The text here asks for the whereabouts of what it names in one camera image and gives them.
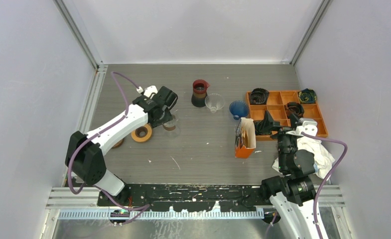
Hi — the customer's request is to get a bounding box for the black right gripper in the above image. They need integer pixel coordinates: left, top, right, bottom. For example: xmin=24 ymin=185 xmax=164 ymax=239
xmin=260 ymin=110 xmax=303 ymax=171

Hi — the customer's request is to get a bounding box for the glass carafe with brown collar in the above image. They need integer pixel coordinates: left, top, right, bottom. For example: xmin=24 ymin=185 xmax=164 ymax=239
xmin=162 ymin=115 xmax=181 ymax=138

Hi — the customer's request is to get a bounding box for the clear glass dripper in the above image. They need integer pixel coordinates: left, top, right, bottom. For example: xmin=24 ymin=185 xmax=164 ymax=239
xmin=205 ymin=94 xmax=225 ymax=113

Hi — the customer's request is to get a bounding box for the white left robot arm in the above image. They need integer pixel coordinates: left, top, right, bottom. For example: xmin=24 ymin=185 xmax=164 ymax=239
xmin=65 ymin=86 xmax=178 ymax=206

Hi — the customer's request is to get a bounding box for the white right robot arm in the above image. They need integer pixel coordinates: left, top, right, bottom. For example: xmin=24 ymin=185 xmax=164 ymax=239
xmin=255 ymin=111 xmax=328 ymax=239

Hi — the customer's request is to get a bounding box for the orange coffee filter box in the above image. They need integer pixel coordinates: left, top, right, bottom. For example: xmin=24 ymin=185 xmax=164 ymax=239
xmin=235 ymin=117 xmax=256 ymax=159

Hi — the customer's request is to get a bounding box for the blue glass dripper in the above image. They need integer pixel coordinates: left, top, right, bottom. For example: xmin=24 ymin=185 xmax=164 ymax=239
xmin=229 ymin=101 xmax=250 ymax=120

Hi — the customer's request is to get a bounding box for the orange wooden compartment tray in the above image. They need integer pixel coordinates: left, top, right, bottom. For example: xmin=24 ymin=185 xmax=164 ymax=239
xmin=245 ymin=91 xmax=328 ymax=138

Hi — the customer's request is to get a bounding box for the dark rolled tie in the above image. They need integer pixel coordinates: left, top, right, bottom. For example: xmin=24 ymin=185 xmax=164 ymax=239
xmin=249 ymin=88 xmax=269 ymax=105

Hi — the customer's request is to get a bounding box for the red and black carafe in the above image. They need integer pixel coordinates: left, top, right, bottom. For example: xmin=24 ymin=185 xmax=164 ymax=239
xmin=191 ymin=79 xmax=210 ymax=108

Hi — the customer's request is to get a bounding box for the green floral rolled tie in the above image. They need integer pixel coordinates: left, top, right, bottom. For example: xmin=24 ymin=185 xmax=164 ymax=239
xmin=298 ymin=88 xmax=317 ymax=104

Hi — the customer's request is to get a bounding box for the white crumpled cloth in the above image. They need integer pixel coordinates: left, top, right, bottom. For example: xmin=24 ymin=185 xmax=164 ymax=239
xmin=272 ymin=137 xmax=335 ymax=179

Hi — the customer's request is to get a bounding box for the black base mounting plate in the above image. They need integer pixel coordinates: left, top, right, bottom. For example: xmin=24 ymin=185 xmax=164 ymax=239
xmin=115 ymin=184 xmax=272 ymax=212

